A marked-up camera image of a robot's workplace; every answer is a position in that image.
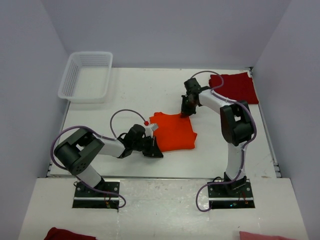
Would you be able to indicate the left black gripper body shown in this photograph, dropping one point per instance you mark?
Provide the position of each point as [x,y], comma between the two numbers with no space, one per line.
[148,144]

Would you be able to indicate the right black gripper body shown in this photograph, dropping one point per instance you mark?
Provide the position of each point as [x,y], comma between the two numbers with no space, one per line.
[188,108]

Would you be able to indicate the orange t-shirt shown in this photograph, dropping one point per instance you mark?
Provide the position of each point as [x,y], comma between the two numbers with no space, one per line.
[174,132]

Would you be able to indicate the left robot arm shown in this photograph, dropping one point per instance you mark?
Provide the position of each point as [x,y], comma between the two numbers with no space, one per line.
[76,147]

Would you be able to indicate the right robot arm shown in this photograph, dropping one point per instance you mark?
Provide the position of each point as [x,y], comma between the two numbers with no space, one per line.
[237,127]

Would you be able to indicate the folded dark red t-shirt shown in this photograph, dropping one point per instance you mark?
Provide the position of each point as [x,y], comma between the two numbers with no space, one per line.
[238,87]

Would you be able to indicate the white plastic basket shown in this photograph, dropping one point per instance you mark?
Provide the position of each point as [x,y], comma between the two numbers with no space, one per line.
[86,77]

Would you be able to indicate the pink cloth bottom right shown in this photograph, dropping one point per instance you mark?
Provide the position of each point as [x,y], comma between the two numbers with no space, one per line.
[254,236]

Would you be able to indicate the dark red cloth bottom left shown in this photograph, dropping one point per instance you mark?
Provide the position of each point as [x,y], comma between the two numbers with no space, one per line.
[63,234]

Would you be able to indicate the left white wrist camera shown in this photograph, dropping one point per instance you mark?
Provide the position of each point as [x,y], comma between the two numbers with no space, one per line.
[150,129]

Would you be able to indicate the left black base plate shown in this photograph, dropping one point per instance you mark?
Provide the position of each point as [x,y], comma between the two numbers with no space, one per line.
[85,198]

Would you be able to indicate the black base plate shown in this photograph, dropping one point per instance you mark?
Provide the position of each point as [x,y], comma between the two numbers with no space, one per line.
[238,195]
[85,198]

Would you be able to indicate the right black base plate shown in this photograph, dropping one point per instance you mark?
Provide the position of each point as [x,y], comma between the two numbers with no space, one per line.
[238,195]

